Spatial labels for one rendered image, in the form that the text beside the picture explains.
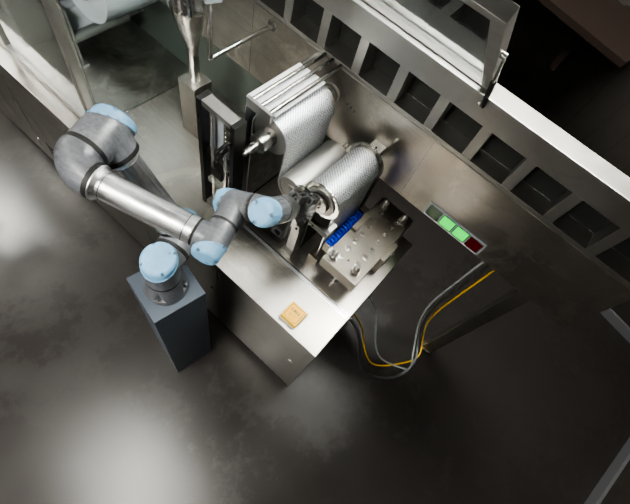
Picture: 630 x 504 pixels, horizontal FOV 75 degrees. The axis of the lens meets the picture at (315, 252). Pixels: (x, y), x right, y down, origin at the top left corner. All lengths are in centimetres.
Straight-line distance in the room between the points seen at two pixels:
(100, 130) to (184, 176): 68
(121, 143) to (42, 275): 163
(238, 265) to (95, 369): 115
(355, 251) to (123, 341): 144
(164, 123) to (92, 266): 106
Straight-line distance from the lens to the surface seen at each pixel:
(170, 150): 189
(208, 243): 102
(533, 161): 131
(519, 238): 149
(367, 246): 157
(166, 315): 153
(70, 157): 114
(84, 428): 244
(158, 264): 136
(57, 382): 252
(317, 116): 141
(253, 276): 157
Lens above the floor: 234
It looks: 61 degrees down
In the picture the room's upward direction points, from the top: 24 degrees clockwise
